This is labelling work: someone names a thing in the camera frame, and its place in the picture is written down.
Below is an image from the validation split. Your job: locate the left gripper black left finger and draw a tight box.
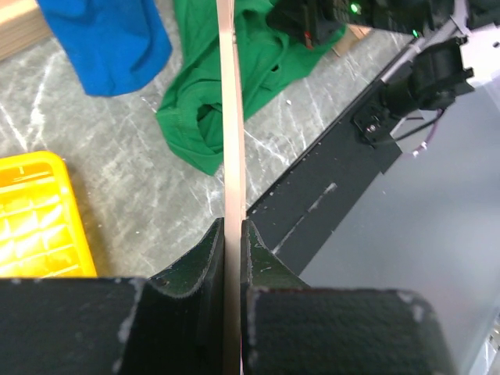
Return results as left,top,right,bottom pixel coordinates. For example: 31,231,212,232
116,219,224,374

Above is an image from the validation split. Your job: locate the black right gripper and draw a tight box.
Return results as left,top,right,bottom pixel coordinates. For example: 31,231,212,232
267,0,375,49

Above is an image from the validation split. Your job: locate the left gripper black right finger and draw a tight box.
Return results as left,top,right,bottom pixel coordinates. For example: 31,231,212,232
241,220,309,374

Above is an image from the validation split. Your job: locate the beige wooden hanger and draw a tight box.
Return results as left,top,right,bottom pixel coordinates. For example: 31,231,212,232
216,0,246,374

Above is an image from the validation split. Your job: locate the green tank top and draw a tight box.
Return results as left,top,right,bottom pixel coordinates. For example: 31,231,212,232
156,1,345,175

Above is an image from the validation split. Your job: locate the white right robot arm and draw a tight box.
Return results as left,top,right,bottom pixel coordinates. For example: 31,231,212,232
266,1,479,148

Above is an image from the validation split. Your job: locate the blue tank top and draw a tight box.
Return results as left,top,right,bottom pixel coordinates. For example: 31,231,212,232
38,0,172,97

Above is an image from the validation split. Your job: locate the yellow plastic basket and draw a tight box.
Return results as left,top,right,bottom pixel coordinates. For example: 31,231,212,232
1,151,97,278

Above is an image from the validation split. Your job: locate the wooden clothes rack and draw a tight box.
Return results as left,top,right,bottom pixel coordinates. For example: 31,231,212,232
0,0,52,60

